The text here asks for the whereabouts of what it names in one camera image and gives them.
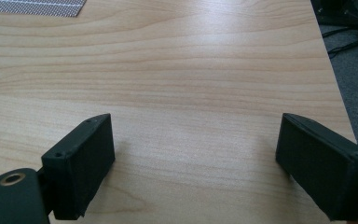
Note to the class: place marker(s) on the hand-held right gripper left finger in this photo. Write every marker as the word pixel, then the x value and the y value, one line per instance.
pixel 77 168

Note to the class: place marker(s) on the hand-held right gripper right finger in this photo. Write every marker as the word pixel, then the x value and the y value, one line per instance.
pixel 323 168

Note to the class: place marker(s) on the grey woven mat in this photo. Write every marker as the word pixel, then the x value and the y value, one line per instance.
pixel 40 6

